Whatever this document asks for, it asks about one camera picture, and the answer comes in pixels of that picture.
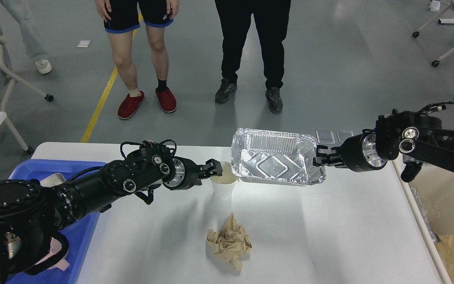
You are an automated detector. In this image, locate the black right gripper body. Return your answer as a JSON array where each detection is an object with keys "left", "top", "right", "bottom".
[{"left": 339, "top": 133, "right": 387, "bottom": 172}]

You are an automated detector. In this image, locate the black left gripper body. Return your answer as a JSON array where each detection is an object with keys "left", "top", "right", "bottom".
[{"left": 163, "top": 157, "right": 200, "bottom": 191}]

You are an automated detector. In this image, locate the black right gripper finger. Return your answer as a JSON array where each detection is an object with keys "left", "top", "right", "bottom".
[
  {"left": 316, "top": 145, "right": 342, "bottom": 157},
  {"left": 313, "top": 157, "right": 346, "bottom": 168}
]

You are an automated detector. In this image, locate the white paper cup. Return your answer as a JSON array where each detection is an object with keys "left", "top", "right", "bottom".
[{"left": 210, "top": 161, "right": 238, "bottom": 200}]

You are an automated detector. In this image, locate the aluminium foil tray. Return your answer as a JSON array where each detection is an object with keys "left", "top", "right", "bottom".
[{"left": 231, "top": 128, "right": 326, "bottom": 186}]

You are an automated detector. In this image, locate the brown paper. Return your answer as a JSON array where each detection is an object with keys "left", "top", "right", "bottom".
[{"left": 206, "top": 213, "right": 253, "bottom": 273}]

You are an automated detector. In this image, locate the stainless steel rectangular tray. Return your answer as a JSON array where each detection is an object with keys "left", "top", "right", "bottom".
[{"left": 40, "top": 173, "right": 65, "bottom": 187}]

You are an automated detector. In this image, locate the pink mug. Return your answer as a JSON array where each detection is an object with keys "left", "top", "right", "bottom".
[{"left": 35, "top": 237, "right": 70, "bottom": 271}]

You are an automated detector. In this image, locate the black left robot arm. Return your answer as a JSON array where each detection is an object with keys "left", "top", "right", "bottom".
[{"left": 0, "top": 141, "right": 223, "bottom": 284}]

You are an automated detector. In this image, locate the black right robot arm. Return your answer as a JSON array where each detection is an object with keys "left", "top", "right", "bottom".
[{"left": 313, "top": 102, "right": 454, "bottom": 182}]

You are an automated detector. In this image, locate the beige plastic bin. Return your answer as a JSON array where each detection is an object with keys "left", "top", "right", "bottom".
[{"left": 401, "top": 164, "right": 454, "bottom": 284}]

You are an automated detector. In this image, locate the blue plastic tray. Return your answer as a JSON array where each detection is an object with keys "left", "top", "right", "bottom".
[{"left": 6, "top": 159, "right": 105, "bottom": 284}]

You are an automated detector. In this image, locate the person in black trousers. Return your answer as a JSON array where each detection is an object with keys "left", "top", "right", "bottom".
[{"left": 215, "top": 0, "right": 292, "bottom": 115}]

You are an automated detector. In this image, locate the white paper scrap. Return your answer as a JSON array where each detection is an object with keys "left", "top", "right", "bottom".
[{"left": 77, "top": 40, "right": 91, "bottom": 48}]

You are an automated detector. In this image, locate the person in black shorts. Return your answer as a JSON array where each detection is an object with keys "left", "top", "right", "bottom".
[{"left": 95, "top": 0, "right": 180, "bottom": 120}]

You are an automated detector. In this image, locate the person in grey trousers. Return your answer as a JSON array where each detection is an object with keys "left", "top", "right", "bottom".
[{"left": 0, "top": 0, "right": 52, "bottom": 75}]

